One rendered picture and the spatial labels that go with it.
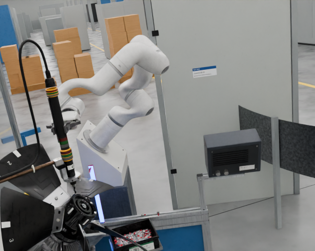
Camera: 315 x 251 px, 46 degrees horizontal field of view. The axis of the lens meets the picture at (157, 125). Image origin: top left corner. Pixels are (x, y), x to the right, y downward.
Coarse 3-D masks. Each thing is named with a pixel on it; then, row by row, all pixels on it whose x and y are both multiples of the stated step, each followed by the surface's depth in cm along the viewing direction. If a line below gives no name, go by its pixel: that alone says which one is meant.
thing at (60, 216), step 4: (56, 208) 133; (60, 208) 135; (64, 208) 137; (56, 212) 133; (60, 212) 135; (56, 216) 133; (60, 216) 135; (60, 220) 136; (56, 224) 134; (60, 224) 136; (52, 228) 132; (60, 228) 136; (52, 232) 132; (56, 232) 134
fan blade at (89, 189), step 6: (84, 180) 173; (96, 180) 176; (72, 186) 167; (78, 186) 167; (84, 186) 166; (90, 186) 166; (96, 186) 167; (102, 186) 170; (108, 186) 172; (72, 192) 161; (78, 192) 160; (84, 192) 160; (90, 192) 160; (96, 192) 161; (90, 198) 154
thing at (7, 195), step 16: (0, 192) 115; (16, 192) 119; (0, 208) 112; (16, 208) 117; (32, 208) 123; (48, 208) 129; (0, 224) 111; (16, 224) 116; (32, 224) 122; (48, 224) 129; (16, 240) 115; (32, 240) 122
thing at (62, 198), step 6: (60, 186) 145; (54, 192) 144; (60, 192) 144; (66, 192) 145; (48, 198) 142; (54, 198) 143; (60, 198) 143; (66, 198) 144; (54, 204) 142; (60, 204) 142
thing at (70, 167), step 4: (48, 72) 134; (48, 76) 134; (48, 80) 134; (52, 80) 134; (48, 84) 134; (52, 84) 134; (72, 160) 145; (68, 164) 144; (72, 164) 145; (68, 168) 145; (72, 168) 145; (68, 172) 145; (72, 172) 146; (68, 176) 146; (72, 176) 146; (72, 184) 147
